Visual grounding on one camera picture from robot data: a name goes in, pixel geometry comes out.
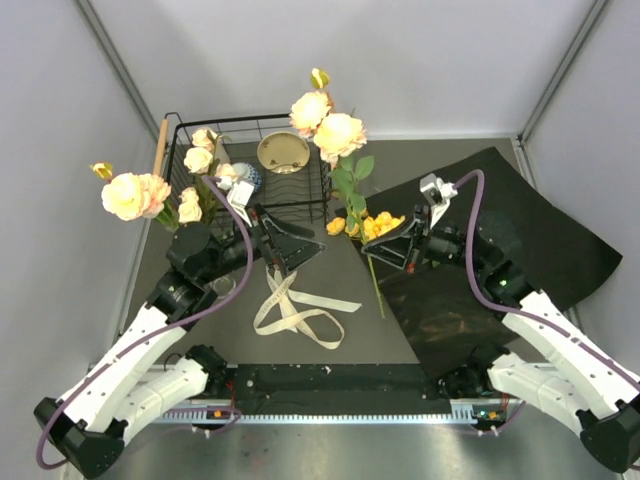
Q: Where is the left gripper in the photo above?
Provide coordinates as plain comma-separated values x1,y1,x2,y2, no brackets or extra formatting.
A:
199,201,327,284

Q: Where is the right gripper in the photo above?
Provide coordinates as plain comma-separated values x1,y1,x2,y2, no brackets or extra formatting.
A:
363,205,487,273

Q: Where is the white printed ribbon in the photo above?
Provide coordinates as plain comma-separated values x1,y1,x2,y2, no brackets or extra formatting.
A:
253,267,362,350

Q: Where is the pink peony stem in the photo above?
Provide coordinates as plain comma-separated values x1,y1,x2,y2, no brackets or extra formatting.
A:
289,67,387,320

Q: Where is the black wrapping paper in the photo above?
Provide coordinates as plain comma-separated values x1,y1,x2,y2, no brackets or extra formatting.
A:
333,146,624,386

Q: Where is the large peach peony stem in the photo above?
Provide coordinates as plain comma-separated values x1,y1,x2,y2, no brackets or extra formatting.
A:
90,162,179,231

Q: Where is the pale pink rose spray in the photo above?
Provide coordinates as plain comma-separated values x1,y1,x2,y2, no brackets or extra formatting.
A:
178,128,239,226

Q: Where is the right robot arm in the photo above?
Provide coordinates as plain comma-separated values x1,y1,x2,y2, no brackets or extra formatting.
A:
362,206,639,473

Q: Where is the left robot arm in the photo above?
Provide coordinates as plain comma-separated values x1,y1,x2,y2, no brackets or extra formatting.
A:
34,205,326,479

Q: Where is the clear glass vase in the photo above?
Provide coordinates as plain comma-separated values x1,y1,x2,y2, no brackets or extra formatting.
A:
209,275,237,299

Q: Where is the yellow rose bunch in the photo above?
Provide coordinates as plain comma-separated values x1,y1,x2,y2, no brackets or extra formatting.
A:
326,211,406,242

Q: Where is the blue white patterned bowl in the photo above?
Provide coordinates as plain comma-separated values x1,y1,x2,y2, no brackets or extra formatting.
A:
231,162,262,196

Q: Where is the cream floral plate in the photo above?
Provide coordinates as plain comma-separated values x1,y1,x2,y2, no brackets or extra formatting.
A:
257,131,311,175

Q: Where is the beige paper cup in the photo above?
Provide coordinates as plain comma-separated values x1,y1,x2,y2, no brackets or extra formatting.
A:
212,137,231,164

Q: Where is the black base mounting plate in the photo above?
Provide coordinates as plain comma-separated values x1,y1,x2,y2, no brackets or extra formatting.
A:
228,364,450,414

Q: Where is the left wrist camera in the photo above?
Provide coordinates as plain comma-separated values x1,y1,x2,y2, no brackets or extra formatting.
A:
216,176,255,223

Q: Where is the black wire dish rack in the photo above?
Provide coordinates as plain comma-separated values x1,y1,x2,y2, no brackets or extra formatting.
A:
163,112,330,225

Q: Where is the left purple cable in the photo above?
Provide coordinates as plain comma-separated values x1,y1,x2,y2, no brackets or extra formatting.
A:
35,174,257,471

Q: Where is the grey slotted cable duct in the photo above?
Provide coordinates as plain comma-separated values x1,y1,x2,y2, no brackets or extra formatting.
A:
155,401,507,427

